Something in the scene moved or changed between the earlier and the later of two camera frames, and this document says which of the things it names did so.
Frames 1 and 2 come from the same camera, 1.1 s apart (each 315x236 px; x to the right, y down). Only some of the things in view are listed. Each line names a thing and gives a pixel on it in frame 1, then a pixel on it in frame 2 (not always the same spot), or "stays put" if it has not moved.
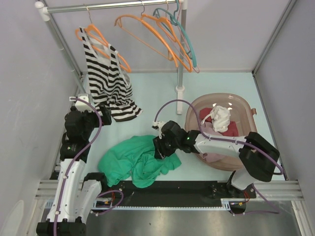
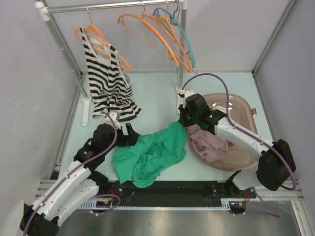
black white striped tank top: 110,83 stays put
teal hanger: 173,20 stays put
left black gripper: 106,119 → 129,139
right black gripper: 160,152 → 182,120
